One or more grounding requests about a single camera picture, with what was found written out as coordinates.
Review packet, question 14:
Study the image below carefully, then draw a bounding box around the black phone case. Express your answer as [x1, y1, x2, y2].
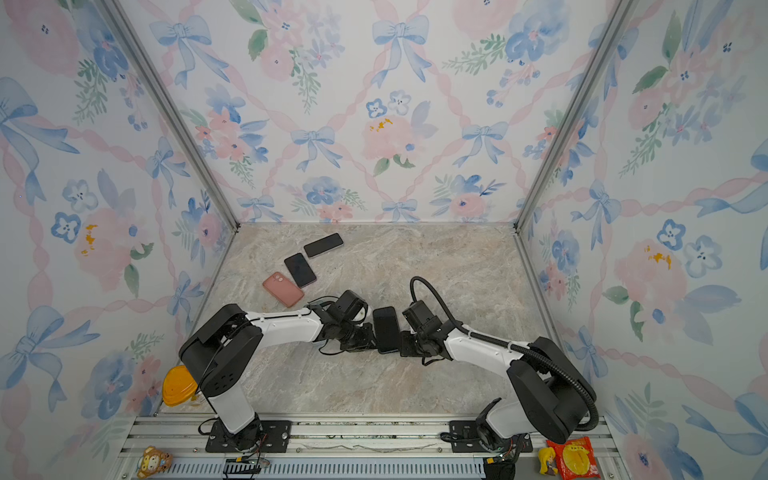
[372, 305, 402, 355]

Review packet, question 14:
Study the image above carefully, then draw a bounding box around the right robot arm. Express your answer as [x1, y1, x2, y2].
[400, 300, 599, 452]

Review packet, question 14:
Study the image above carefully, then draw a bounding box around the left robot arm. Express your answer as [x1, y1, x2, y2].
[179, 290, 376, 454]

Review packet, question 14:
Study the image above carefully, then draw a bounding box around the pink phone case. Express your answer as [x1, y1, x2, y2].
[262, 272, 304, 307]

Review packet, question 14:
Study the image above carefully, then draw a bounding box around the yellow toy figure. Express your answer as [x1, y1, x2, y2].
[537, 447, 559, 476]

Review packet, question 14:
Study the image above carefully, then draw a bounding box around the red snack packet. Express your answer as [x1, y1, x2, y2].
[546, 437, 601, 480]

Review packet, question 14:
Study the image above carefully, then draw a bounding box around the monkey plush toy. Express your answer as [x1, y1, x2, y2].
[136, 446, 173, 479]

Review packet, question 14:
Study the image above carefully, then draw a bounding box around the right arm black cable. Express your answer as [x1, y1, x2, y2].
[409, 275, 601, 433]

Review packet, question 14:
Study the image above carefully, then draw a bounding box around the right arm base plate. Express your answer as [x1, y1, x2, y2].
[440, 420, 533, 455]

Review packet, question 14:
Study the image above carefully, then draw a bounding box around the aluminium rail frame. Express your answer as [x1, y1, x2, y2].
[107, 413, 631, 480]

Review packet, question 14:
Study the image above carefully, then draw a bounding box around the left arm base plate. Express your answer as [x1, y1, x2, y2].
[205, 419, 293, 454]

